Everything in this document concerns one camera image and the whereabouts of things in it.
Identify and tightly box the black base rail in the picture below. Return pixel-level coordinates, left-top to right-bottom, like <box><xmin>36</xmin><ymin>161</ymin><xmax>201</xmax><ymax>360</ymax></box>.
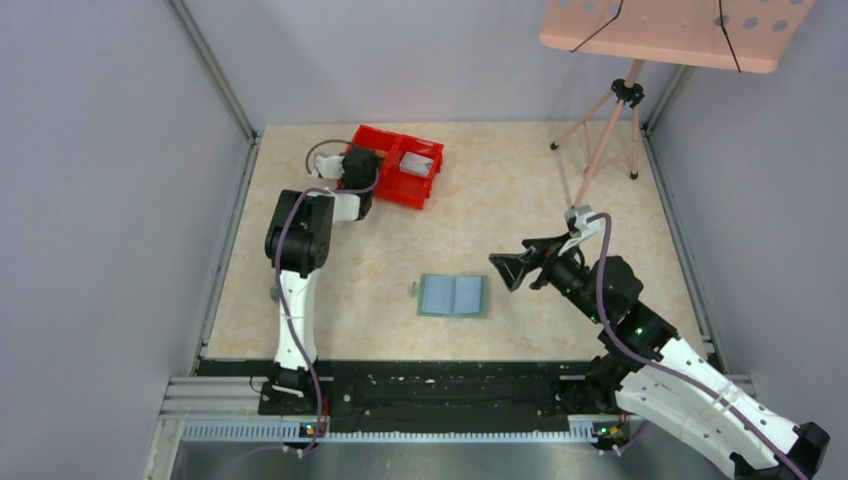
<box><xmin>196</xmin><ymin>355</ymin><xmax>637</xmax><ymax>434</ymax></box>

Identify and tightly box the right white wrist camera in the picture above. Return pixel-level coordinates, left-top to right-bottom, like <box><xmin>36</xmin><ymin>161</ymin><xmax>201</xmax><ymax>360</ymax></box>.
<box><xmin>557</xmin><ymin>205</ymin><xmax>601</xmax><ymax>257</ymax></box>

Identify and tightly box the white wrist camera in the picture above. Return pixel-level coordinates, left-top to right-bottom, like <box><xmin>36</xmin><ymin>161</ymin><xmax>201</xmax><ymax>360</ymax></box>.
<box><xmin>557</xmin><ymin>205</ymin><xmax>601</xmax><ymax>257</ymax></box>
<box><xmin>310</xmin><ymin>154</ymin><xmax>344</xmax><ymax>180</ymax></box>

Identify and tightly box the green card holder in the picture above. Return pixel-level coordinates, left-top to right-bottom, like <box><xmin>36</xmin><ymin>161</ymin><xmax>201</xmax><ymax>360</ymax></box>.
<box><xmin>411</xmin><ymin>274</ymin><xmax>490</xmax><ymax>318</ymax></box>

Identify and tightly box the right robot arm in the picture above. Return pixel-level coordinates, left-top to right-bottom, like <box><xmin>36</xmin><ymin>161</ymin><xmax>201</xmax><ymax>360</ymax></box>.
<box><xmin>489</xmin><ymin>236</ymin><xmax>830</xmax><ymax>479</ymax></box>

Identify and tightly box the red two-compartment bin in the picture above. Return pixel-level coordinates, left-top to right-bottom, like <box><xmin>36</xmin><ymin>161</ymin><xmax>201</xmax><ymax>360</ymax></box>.
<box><xmin>352</xmin><ymin>125</ymin><xmax>444</xmax><ymax>210</ymax></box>

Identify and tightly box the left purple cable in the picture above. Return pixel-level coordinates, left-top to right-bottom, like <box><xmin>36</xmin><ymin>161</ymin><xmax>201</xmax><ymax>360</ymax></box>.
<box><xmin>273</xmin><ymin>139</ymin><xmax>380</xmax><ymax>455</ymax></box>

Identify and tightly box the silver card in bin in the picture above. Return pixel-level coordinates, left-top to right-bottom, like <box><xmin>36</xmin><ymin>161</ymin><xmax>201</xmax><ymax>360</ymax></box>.
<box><xmin>398</xmin><ymin>152</ymin><xmax>434</xmax><ymax>178</ymax></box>

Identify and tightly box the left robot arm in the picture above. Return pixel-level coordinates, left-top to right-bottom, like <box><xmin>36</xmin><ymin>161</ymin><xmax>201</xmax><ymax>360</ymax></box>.
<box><xmin>264</xmin><ymin>144</ymin><xmax>381</xmax><ymax>398</ymax></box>

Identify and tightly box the pink tripod stand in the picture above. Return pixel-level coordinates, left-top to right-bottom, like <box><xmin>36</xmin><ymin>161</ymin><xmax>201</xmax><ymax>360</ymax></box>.
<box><xmin>549</xmin><ymin>59</ymin><xmax>645</xmax><ymax>207</ymax></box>

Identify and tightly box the purple cable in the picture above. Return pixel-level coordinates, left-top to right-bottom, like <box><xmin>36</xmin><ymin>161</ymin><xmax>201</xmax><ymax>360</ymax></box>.
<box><xmin>273</xmin><ymin>139</ymin><xmax>380</xmax><ymax>455</ymax></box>
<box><xmin>585</xmin><ymin>211</ymin><xmax>813</xmax><ymax>480</ymax></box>

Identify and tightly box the pink perforated tray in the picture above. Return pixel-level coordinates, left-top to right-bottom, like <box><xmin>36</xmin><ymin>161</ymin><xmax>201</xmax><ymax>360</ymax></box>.
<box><xmin>539</xmin><ymin>0</ymin><xmax>816</xmax><ymax>74</ymax></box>

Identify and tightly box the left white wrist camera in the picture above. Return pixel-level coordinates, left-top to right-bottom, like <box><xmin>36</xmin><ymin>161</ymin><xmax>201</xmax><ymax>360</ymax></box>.
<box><xmin>310</xmin><ymin>154</ymin><xmax>344</xmax><ymax>180</ymax></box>

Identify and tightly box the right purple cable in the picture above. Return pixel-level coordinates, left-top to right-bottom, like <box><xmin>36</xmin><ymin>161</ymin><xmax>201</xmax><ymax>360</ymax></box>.
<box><xmin>585</xmin><ymin>211</ymin><xmax>813</xmax><ymax>480</ymax></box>

